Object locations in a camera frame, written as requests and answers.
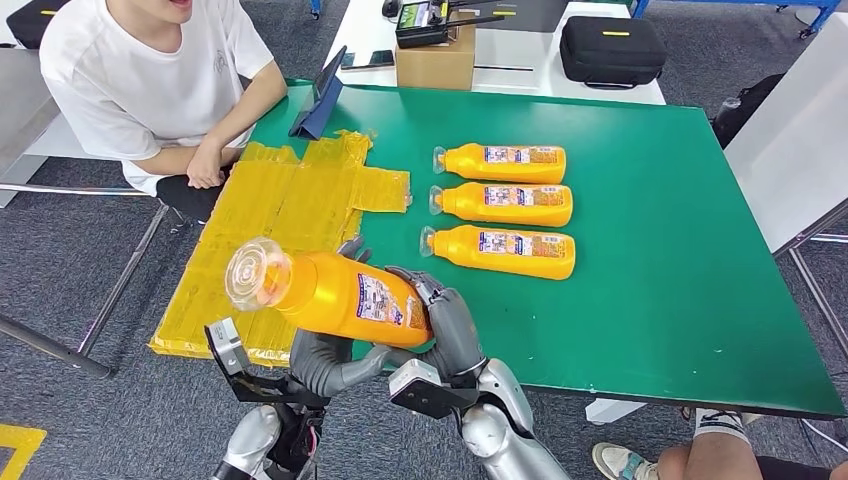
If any person's left hand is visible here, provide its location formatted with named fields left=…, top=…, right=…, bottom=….
left=186, top=140, right=230, bottom=190

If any brown cardboard box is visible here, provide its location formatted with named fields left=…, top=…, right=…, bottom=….
left=395, top=13, right=478, bottom=92

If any tablet in blue case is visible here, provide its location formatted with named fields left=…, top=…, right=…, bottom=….
left=289, top=44, right=349, bottom=142

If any black bag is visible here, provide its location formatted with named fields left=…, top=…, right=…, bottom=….
left=6, top=0, right=71, bottom=50

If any black backpack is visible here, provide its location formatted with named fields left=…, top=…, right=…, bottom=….
left=712, top=72, right=786, bottom=150

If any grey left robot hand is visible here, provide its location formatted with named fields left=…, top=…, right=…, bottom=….
left=289, top=235, right=415, bottom=399

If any black carrying case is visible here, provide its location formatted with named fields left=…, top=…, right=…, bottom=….
left=559, top=15, right=668, bottom=91

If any grey water bottle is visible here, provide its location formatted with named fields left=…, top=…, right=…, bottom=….
left=715, top=97, right=743, bottom=127

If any black smartphone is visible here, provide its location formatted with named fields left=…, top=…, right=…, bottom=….
left=339, top=49, right=397, bottom=72

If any white side table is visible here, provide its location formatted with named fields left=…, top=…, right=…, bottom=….
left=723, top=13, right=848, bottom=362

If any grey metal table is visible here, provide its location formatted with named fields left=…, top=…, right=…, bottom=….
left=0, top=47, right=175, bottom=380

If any dark grey flat case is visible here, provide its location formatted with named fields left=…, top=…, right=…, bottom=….
left=483, top=0, right=571, bottom=34

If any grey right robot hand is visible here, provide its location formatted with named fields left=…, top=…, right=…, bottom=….
left=385, top=264, right=488, bottom=380

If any yellow taped cardboard mat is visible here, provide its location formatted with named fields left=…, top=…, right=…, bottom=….
left=146, top=130, right=413, bottom=369

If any orange detergent bottle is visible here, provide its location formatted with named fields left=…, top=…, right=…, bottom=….
left=223, top=236, right=435, bottom=350
left=427, top=182, right=575, bottom=229
left=418, top=225, right=578, bottom=282
left=432, top=142, right=568, bottom=185

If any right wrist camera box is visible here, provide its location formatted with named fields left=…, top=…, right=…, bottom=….
left=387, top=357, right=482, bottom=422

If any white cable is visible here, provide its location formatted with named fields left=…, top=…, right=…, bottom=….
left=801, top=419, right=848, bottom=455

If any white table foot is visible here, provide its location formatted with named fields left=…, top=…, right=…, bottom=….
left=586, top=398, right=647, bottom=425

